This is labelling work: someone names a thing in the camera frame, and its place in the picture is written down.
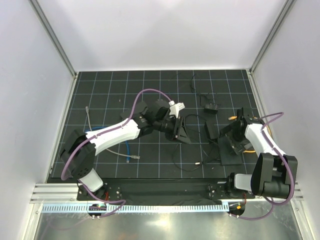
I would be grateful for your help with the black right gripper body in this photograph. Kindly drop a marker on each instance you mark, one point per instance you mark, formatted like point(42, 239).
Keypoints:
point(236, 138)

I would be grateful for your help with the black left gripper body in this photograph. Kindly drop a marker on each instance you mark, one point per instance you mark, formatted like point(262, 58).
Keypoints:
point(175, 134)

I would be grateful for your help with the black network switch box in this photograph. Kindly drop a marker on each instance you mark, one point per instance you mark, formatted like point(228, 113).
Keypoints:
point(126, 114)

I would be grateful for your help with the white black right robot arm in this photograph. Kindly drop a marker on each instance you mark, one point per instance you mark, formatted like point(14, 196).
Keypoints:
point(274, 174)

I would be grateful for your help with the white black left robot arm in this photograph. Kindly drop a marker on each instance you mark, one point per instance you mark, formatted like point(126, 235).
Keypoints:
point(80, 148)

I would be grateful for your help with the black power adapter plug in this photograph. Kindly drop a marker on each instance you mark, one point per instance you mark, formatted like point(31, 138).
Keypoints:
point(211, 108)

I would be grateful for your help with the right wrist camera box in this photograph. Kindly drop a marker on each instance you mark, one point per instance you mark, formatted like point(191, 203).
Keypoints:
point(249, 118)

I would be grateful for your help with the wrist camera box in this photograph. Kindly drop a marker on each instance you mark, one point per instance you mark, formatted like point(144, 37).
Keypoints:
point(249, 118)
point(175, 108)

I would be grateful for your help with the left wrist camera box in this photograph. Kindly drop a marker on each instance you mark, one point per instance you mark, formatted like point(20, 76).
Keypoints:
point(175, 108)

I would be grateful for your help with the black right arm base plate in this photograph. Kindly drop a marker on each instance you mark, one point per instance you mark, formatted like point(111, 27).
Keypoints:
point(221, 190)

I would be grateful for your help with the white slotted cable duct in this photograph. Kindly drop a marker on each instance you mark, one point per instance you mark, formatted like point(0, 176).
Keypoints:
point(100, 208)

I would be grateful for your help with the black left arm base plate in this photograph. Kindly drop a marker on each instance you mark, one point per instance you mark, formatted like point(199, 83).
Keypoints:
point(106, 193)

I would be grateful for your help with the aluminium right frame post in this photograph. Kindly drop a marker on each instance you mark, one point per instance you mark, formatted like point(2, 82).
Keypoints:
point(285, 10)

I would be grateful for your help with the aluminium frame post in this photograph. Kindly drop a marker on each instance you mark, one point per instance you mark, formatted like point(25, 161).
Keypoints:
point(52, 35)
point(285, 10)

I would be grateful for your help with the aluminium front frame rail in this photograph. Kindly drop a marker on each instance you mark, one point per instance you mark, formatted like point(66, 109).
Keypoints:
point(139, 191)

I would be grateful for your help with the aluminium left frame post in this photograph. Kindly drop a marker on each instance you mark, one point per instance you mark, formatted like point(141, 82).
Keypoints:
point(52, 35)

